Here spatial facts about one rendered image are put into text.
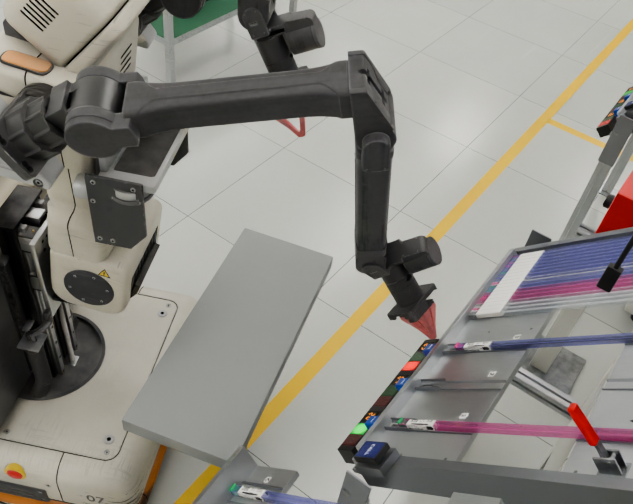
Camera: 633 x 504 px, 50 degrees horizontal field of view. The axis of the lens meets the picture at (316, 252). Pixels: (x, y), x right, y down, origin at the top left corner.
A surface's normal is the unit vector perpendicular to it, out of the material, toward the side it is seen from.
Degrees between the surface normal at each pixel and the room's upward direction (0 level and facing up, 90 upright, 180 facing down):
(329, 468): 0
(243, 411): 0
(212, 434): 0
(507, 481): 90
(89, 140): 105
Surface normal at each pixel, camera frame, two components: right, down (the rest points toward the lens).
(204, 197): 0.11, -0.69
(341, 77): -0.13, -0.48
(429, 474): -0.58, 0.53
